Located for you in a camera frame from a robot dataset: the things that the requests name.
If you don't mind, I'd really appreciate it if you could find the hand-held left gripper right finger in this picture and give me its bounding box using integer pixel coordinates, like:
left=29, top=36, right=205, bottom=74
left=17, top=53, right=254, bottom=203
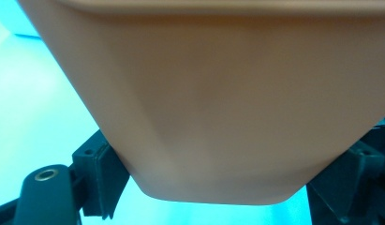
left=306, top=120, right=385, bottom=225

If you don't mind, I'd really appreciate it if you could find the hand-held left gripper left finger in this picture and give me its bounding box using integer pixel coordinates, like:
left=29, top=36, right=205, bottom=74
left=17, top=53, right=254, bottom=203
left=71, top=129, right=131, bottom=220

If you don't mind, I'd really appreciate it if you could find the orange phone case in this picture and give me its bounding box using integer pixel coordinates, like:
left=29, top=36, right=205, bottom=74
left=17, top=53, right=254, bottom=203
left=17, top=0, right=385, bottom=206

